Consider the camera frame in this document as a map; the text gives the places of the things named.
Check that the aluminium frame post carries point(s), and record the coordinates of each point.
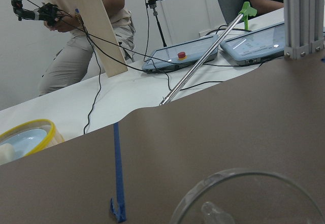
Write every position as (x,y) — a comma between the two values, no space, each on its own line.
(303,23)

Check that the teach pendant with red button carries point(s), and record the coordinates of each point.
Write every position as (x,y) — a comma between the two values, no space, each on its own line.
(172,58)

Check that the wooden plank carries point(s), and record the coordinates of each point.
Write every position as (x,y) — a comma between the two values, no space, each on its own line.
(98,25)

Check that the yellow rimmed bowl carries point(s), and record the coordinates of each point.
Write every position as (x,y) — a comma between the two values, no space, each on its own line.
(28,138)

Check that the standing person in beige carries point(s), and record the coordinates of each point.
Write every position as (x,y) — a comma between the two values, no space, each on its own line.
(71,62)

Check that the metal reacher grabber stick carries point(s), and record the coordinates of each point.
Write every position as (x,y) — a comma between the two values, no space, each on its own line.
(246,11)

